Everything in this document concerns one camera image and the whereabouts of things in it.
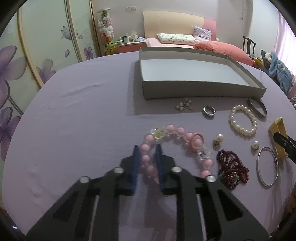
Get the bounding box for dark red bead necklace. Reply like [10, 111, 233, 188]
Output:
[216, 149, 250, 191]

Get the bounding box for white pearl bracelet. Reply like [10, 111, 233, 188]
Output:
[228, 104, 258, 137]

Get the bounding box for pink bead bracelet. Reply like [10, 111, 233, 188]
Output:
[139, 123, 215, 185]

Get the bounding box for silver ring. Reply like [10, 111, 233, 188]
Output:
[202, 105, 216, 119]

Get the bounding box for yellow jewelry piece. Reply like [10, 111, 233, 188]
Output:
[269, 117, 290, 160]

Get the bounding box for thin silver bangle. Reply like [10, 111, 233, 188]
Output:
[256, 147, 279, 189]

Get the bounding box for single white pearl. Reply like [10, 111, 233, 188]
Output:
[251, 141, 259, 150]

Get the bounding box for grey metal cuff bangle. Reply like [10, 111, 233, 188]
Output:
[247, 96, 267, 120]

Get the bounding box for pearl earring with gold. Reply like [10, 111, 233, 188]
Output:
[213, 133, 224, 149]

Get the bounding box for blue plush garment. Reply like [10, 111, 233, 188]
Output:
[268, 52, 292, 94]

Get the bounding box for purple tablecloth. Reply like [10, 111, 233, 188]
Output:
[2, 52, 295, 233]

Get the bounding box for pink curtain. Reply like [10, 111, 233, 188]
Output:
[275, 12, 296, 98]

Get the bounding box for coral folded quilt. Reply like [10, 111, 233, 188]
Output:
[193, 41, 256, 66]

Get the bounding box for dark wooden chair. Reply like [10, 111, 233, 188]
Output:
[242, 36, 256, 55]

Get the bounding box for lilac patterned pillow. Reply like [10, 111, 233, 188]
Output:
[193, 26, 212, 41]

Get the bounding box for grey cardboard tray box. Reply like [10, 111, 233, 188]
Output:
[139, 47, 266, 99]

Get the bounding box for floral white pillow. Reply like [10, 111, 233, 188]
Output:
[157, 33, 199, 46]

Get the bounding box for pink nightstand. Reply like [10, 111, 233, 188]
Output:
[115, 40, 147, 53]

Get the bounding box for bed with pink sheet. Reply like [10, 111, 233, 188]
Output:
[145, 37, 232, 50]

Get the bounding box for floral sliding wardrobe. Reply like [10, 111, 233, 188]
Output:
[0, 0, 102, 163]

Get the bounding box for beige pink headboard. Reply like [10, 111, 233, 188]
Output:
[143, 11, 217, 41]

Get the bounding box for hanging plush toys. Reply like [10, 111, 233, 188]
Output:
[97, 8, 115, 56]

